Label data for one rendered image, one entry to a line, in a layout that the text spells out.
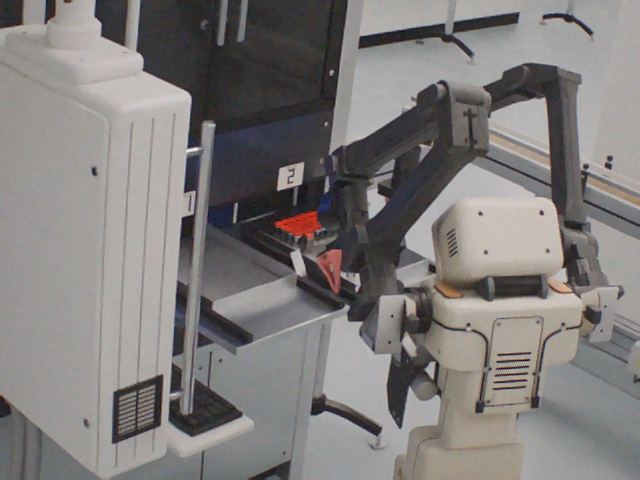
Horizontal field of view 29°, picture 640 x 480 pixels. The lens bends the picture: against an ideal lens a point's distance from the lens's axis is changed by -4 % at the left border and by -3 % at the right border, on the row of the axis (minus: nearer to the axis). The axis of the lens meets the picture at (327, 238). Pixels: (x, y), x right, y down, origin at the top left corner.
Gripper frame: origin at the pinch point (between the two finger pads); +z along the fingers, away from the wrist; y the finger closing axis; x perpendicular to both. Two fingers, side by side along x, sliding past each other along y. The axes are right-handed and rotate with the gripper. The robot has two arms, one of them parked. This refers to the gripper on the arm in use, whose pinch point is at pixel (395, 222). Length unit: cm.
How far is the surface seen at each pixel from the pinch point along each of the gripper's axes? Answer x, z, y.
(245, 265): 21.0, 15.8, 26.5
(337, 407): -51, 89, 38
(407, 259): -12.6, 13.8, 2.2
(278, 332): 40.0, 16.7, 0.8
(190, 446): 78, 26, -9
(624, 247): -153, 45, -4
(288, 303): 27.7, 16.2, 7.8
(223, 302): 42.6, 14.4, 14.9
